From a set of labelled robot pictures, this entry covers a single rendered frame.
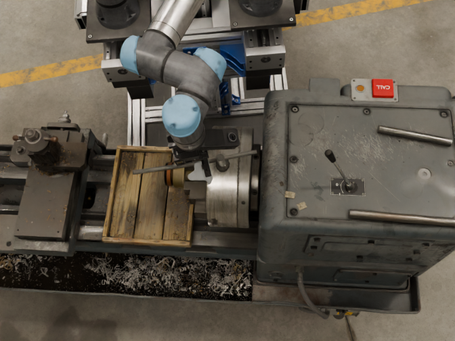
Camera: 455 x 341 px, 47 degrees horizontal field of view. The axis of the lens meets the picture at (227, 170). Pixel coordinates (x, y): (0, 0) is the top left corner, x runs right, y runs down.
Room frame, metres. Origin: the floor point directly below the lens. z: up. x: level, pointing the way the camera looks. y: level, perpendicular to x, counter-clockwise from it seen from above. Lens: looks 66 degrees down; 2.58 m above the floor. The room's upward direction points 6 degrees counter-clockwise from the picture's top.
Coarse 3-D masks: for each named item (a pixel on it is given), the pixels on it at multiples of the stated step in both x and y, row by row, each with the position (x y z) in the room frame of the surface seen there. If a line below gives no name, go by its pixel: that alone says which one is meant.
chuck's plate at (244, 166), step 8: (248, 128) 0.74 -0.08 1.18; (240, 136) 0.70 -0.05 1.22; (248, 136) 0.70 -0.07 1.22; (240, 144) 0.67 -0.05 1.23; (248, 144) 0.66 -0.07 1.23; (240, 160) 0.61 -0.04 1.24; (248, 160) 0.61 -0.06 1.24; (240, 168) 0.59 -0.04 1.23; (248, 168) 0.59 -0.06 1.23; (240, 176) 0.57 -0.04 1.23; (248, 176) 0.57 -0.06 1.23; (240, 184) 0.55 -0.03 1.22; (248, 184) 0.55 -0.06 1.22; (240, 192) 0.53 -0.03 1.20; (248, 192) 0.53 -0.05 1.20; (240, 200) 0.51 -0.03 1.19; (248, 200) 0.51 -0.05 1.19; (240, 208) 0.50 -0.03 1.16; (248, 208) 0.49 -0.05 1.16; (240, 216) 0.48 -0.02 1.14; (248, 216) 0.48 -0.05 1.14; (240, 224) 0.47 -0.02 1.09; (248, 224) 0.47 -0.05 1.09
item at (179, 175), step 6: (168, 162) 0.70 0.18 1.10; (180, 162) 0.69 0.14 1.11; (180, 168) 0.66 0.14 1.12; (168, 174) 0.65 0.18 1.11; (174, 174) 0.65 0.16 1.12; (180, 174) 0.65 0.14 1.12; (186, 174) 0.65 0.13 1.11; (168, 180) 0.64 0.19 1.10; (174, 180) 0.63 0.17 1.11; (180, 180) 0.63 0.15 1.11; (186, 180) 0.63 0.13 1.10; (174, 186) 0.62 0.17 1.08; (180, 186) 0.62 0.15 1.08
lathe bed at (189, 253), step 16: (0, 160) 0.90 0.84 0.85; (96, 160) 0.85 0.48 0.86; (112, 160) 0.84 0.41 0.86; (0, 176) 0.83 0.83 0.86; (16, 176) 0.82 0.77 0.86; (0, 192) 0.81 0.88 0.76; (16, 192) 0.81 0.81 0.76; (96, 192) 0.73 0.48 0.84; (0, 208) 0.70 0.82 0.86; (16, 208) 0.70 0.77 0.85; (96, 208) 0.67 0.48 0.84; (80, 224) 0.62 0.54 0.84; (96, 224) 0.61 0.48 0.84; (208, 224) 0.56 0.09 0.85; (256, 224) 0.54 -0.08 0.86; (80, 240) 0.56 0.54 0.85; (96, 240) 0.55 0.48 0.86; (192, 240) 0.51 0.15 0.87; (208, 240) 0.50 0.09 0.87; (224, 240) 0.49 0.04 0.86; (240, 240) 0.49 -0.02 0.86; (256, 240) 0.48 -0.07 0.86; (192, 256) 0.50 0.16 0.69; (208, 256) 0.49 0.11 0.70; (224, 256) 0.48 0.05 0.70; (240, 256) 0.47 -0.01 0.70; (256, 256) 0.46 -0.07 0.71
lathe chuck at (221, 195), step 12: (240, 132) 0.72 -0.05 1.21; (216, 168) 0.60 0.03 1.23; (228, 168) 0.60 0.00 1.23; (216, 180) 0.57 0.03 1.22; (228, 180) 0.57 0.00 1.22; (216, 192) 0.54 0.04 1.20; (228, 192) 0.54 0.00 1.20; (216, 204) 0.51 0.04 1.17; (228, 204) 0.51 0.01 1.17; (216, 216) 0.49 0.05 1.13; (228, 216) 0.49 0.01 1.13
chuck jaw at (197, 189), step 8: (184, 184) 0.62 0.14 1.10; (192, 184) 0.61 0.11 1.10; (200, 184) 0.61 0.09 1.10; (184, 192) 0.60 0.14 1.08; (192, 192) 0.59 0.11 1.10; (200, 192) 0.58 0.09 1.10; (192, 200) 0.56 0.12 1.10; (200, 200) 0.56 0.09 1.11; (200, 208) 0.53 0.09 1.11; (200, 216) 0.51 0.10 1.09
